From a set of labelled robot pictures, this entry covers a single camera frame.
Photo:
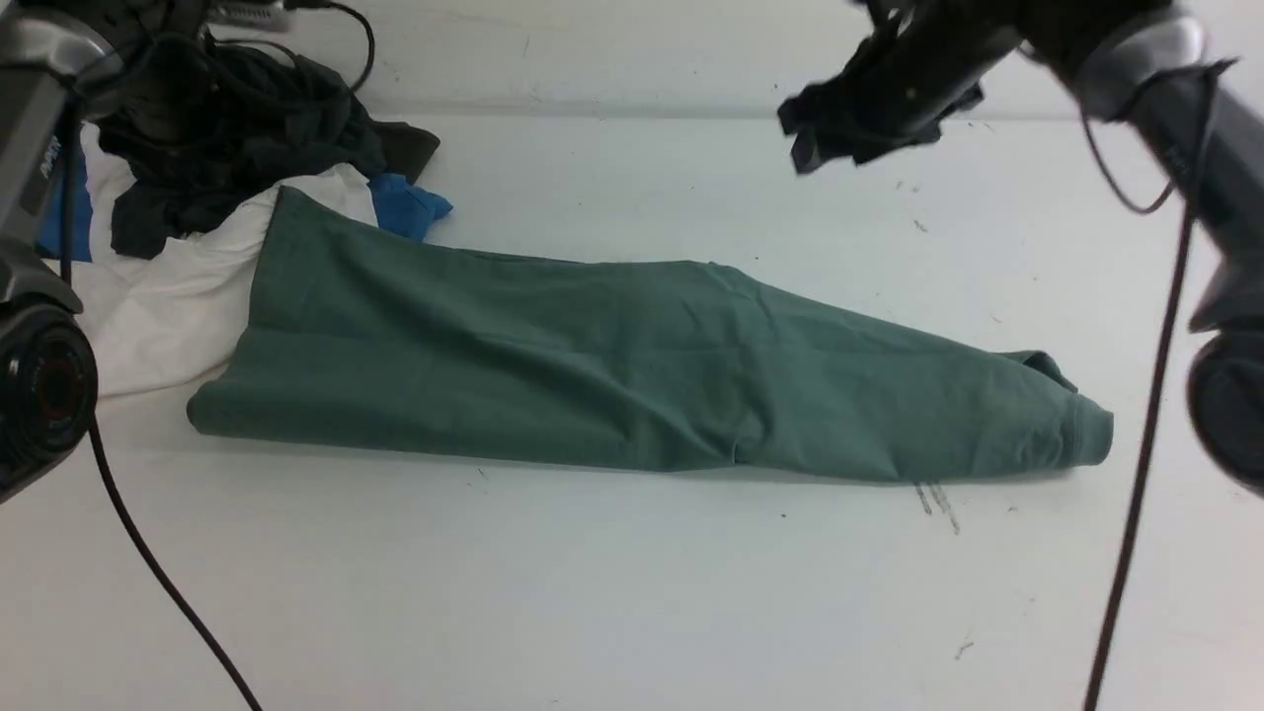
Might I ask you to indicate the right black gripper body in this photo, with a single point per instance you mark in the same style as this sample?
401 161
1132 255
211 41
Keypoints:
923 63

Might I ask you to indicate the green long-sleeve top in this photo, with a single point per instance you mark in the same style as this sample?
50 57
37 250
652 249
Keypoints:
362 339

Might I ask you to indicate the dark grey garment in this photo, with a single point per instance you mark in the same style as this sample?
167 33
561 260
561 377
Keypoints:
300 119

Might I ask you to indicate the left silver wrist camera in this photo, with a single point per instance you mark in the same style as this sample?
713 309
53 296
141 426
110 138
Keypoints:
262 16

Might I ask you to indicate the blue garment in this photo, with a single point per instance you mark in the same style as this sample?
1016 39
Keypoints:
410 205

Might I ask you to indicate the white garment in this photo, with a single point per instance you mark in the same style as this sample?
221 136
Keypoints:
154 324

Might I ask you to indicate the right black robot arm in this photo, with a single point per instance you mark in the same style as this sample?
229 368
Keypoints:
1144 64

